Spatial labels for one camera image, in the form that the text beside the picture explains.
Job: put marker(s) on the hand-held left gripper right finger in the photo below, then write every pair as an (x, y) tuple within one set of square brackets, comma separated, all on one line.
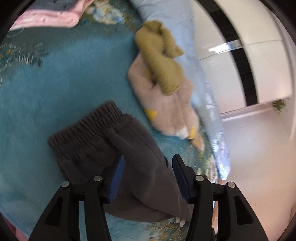
[(182, 180)]

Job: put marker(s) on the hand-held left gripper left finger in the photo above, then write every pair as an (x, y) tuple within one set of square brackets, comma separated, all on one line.
[(116, 178)]

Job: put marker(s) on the dark grey pants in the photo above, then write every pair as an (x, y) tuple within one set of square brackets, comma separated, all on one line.
[(143, 150)]

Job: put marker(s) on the beige fuzzy sweater yellow print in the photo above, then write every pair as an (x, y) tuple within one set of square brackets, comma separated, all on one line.
[(175, 111)]

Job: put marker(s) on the light blue floral quilt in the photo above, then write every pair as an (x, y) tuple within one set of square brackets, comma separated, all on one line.
[(203, 92)]

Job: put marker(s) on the teal patterned bedspread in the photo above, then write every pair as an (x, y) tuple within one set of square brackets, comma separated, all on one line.
[(57, 92)]

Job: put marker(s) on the olive green knit sweater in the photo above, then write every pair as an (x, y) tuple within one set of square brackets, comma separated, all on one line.
[(161, 69)]

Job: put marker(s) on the small green plant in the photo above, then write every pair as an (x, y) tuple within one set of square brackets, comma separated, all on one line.
[(279, 105)]

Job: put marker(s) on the white wardrobe with black stripe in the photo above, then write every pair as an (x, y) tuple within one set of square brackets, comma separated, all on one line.
[(266, 69)]

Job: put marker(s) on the folded pink garment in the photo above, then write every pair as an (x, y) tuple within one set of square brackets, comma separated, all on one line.
[(46, 19)]

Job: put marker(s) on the folded grey garment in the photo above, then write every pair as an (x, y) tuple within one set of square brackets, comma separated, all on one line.
[(55, 4)]

